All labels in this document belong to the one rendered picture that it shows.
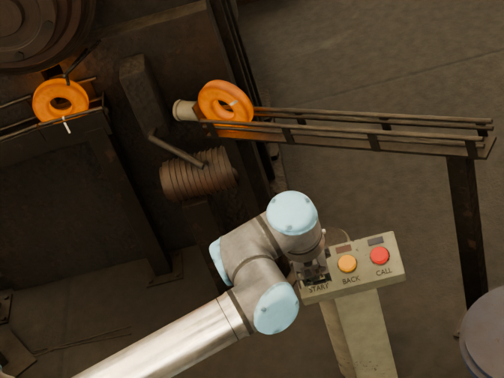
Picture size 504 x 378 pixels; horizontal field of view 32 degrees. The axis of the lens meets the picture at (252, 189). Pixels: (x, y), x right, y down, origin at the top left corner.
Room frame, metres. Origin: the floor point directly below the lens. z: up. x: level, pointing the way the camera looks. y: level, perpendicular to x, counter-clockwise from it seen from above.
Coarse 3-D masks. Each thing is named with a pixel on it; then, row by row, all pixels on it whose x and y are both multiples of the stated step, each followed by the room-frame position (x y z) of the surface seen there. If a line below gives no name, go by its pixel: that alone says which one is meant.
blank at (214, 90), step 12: (216, 84) 1.94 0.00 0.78; (228, 84) 1.93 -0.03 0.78; (204, 96) 1.96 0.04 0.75; (216, 96) 1.93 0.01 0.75; (228, 96) 1.91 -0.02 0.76; (240, 96) 1.90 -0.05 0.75; (204, 108) 1.97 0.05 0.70; (216, 108) 1.96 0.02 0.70; (240, 108) 1.89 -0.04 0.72; (252, 108) 1.90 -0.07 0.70; (240, 120) 1.90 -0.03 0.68
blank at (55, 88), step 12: (48, 84) 2.17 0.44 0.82; (60, 84) 2.16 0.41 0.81; (72, 84) 2.16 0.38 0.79; (36, 96) 2.16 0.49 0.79; (48, 96) 2.16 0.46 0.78; (60, 96) 2.16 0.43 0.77; (72, 96) 2.15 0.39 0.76; (84, 96) 2.15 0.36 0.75; (36, 108) 2.17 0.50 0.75; (48, 108) 2.16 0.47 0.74; (72, 108) 2.16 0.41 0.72; (84, 108) 2.15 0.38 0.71
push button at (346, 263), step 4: (344, 256) 1.37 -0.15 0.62; (348, 256) 1.36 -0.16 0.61; (352, 256) 1.36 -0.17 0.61; (340, 260) 1.36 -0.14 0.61; (344, 260) 1.36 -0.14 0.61; (348, 260) 1.35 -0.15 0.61; (352, 260) 1.35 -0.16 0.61; (340, 264) 1.35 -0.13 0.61; (344, 264) 1.35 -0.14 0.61; (348, 264) 1.35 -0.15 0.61; (352, 264) 1.34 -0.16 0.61; (340, 268) 1.35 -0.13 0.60; (344, 268) 1.34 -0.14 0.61; (348, 268) 1.34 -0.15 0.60; (352, 268) 1.34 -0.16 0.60
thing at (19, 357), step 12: (0, 336) 2.10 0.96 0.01; (12, 336) 2.08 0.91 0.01; (0, 348) 2.04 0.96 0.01; (12, 348) 2.03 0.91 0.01; (24, 348) 2.01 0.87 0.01; (0, 360) 1.96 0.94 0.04; (12, 360) 1.97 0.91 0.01; (24, 360) 1.96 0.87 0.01; (36, 360) 1.94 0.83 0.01; (12, 372) 1.92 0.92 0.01
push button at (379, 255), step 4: (376, 248) 1.36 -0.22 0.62; (380, 248) 1.35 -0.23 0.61; (384, 248) 1.35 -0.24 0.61; (372, 252) 1.35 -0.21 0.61; (376, 252) 1.35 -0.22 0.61; (380, 252) 1.35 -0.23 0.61; (384, 252) 1.34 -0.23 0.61; (372, 256) 1.34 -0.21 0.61; (376, 256) 1.34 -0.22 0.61; (380, 256) 1.34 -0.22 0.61; (384, 256) 1.33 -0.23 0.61; (372, 260) 1.34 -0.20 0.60; (376, 260) 1.33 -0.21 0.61; (380, 260) 1.33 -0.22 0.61; (384, 260) 1.33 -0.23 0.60
